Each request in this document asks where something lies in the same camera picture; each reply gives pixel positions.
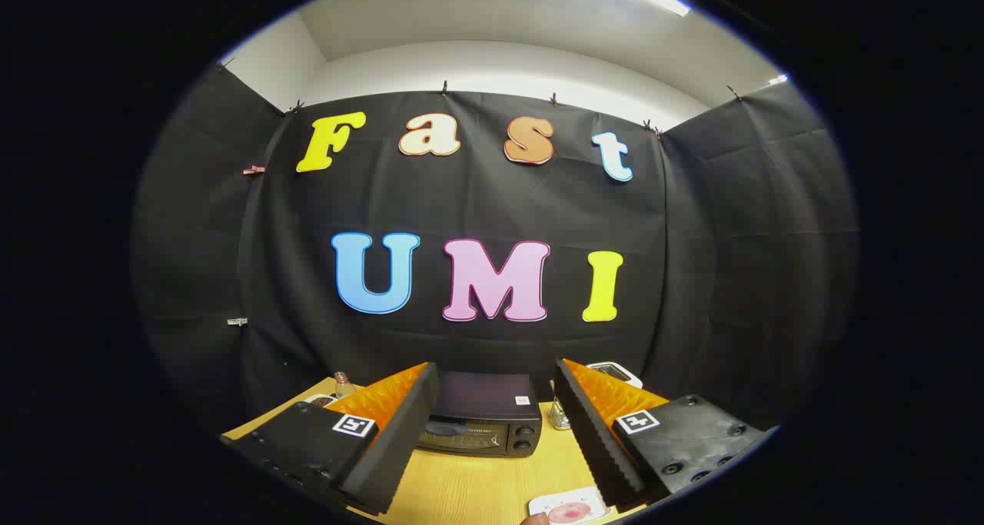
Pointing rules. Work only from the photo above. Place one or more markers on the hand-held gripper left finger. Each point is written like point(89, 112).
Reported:
point(400, 440)

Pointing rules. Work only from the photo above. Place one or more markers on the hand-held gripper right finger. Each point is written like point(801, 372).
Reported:
point(592, 440)

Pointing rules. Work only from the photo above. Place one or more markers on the white square plate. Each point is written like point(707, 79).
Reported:
point(550, 503)

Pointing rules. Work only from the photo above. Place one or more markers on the pink ham slice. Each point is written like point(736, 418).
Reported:
point(570, 513)

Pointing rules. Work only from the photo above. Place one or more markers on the black toaster oven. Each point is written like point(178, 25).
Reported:
point(484, 398)

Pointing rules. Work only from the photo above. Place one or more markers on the white pop-up toaster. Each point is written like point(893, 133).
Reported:
point(615, 371)

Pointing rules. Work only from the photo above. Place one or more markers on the clear plastic water bottle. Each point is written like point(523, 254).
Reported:
point(343, 387)

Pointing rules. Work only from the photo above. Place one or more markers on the small white dish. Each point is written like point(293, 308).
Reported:
point(317, 399)

